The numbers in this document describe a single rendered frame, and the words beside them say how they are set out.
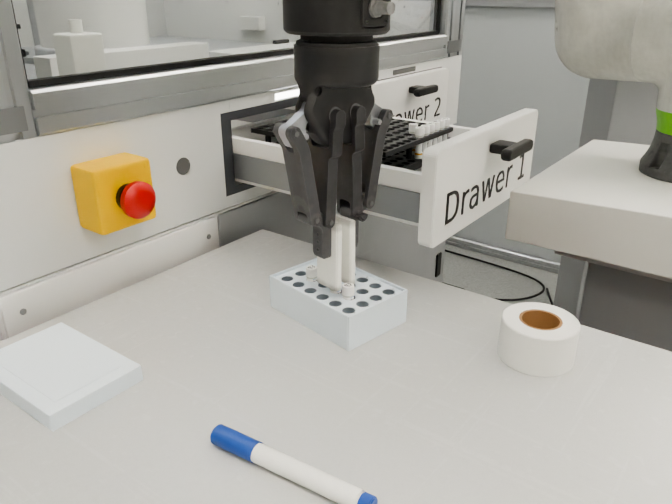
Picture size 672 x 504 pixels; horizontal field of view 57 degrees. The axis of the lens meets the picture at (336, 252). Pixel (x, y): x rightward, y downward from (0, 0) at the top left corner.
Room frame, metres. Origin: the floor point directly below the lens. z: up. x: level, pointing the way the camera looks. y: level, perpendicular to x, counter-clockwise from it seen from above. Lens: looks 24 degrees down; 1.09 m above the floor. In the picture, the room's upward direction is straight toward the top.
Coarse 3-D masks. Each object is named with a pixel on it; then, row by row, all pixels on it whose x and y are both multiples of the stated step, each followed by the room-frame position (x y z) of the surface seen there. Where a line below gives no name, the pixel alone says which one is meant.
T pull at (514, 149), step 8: (496, 144) 0.72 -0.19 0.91; (504, 144) 0.71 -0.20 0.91; (512, 144) 0.72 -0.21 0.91; (520, 144) 0.71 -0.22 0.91; (528, 144) 0.72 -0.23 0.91; (496, 152) 0.71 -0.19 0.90; (504, 152) 0.69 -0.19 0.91; (512, 152) 0.69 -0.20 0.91; (520, 152) 0.71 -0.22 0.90; (504, 160) 0.69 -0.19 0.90
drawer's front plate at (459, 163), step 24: (504, 120) 0.77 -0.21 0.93; (528, 120) 0.82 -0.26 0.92; (456, 144) 0.65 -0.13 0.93; (480, 144) 0.70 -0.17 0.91; (432, 168) 0.62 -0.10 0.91; (456, 168) 0.65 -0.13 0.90; (480, 168) 0.71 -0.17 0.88; (504, 168) 0.77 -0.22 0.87; (528, 168) 0.84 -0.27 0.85; (432, 192) 0.62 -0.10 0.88; (480, 192) 0.71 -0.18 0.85; (504, 192) 0.77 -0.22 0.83; (432, 216) 0.62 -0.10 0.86; (456, 216) 0.66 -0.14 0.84; (480, 216) 0.72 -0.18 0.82; (432, 240) 0.62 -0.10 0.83
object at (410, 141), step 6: (438, 132) 0.83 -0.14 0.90; (444, 132) 0.84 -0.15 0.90; (408, 138) 0.79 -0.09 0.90; (414, 138) 0.79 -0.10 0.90; (426, 138) 0.80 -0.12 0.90; (432, 138) 0.81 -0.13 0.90; (390, 144) 0.76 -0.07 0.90; (396, 144) 0.76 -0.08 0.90; (402, 144) 0.77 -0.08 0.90; (408, 144) 0.76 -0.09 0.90; (414, 144) 0.77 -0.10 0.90; (384, 150) 0.74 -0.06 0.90; (390, 150) 0.73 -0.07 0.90; (396, 150) 0.74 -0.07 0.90; (402, 150) 0.75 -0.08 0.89; (384, 156) 0.72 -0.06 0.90
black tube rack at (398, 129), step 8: (392, 120) 0.91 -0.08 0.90; (400, 120) 0.91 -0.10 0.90; (256, 128) 0.86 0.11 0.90; (264, 128) 0.85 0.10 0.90; (272, 128) 0.86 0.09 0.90; (392, 128) 0.85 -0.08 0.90; (400, 128) 0.85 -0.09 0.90; (408, 128) 0.85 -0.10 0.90; (272, 136) 0.83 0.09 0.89; (392, 136) 0.80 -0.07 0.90; (400, 136) 0.81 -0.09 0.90; (408, 136) 0.80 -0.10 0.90; (384, 144) 0.77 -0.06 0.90; (400, 152) 0.84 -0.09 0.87; (408, 152) 0.80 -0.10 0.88; (384, 160) 0.79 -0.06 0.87; (392, 160) 0.79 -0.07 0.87; (400, 160) 0.79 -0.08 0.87; (408, 160) 0.79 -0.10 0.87; (416, 160) 0.79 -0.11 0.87; (408, 168) 0.77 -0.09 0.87; (416, 168) 0.78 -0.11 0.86
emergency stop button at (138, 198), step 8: (128, 184) 0.61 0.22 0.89; (136, 184) 0.61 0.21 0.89; (144, 184) 0.62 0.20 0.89; (128, 192) 0.60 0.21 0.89; (136, 192) 0.61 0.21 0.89; (144, 192) 0.61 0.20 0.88; (152, 192) 0.62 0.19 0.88; (120, 200) 0.60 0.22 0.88; (128, 200) 0.60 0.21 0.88; (136, 200) 0.61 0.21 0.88; (144, 200) 0.61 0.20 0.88; (152, 200) 0.62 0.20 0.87; (128, 208) 0.60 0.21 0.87; (136, 208) 0.61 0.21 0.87; (144, 208) 0.61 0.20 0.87; (152, 208) 0.62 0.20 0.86; (136, 216) 0.61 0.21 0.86; (144, 216) 0.62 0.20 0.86
